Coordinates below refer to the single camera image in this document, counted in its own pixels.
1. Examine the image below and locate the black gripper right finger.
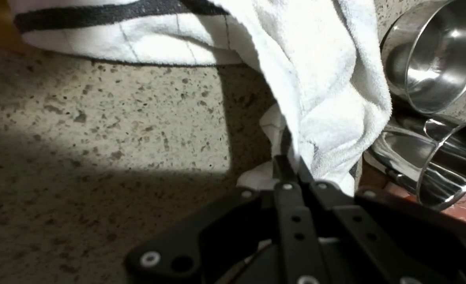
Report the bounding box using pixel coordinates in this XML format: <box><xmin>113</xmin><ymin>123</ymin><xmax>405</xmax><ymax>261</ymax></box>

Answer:
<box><xmin>296</xmin><ymin>161</ymin><xmax>445</xmax><ymax>284</ymax></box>

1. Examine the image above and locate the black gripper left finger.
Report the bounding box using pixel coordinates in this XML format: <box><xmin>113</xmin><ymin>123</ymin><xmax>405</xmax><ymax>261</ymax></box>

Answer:
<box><xmin>274</xmin><ymin>155</ymin><xmax>331</xmax><ymax>284</ymax></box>

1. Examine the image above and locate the white towel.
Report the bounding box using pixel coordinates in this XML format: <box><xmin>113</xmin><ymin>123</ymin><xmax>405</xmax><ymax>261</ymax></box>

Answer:
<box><xmin>9</xmin><ymin>0</ymin><xmax>392</xmax><ymax>196</ymax></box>

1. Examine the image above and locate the steel measuring cup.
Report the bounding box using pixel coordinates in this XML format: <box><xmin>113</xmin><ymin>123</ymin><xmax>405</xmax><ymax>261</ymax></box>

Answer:
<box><xmin>366</xmin><ymin>119</ymin><xmax>466</xmax><ymax>212</ymax></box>
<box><xmin>381</xmin><ymin>0</ymin><xmax>466</xmax><ymax>114</ymax></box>

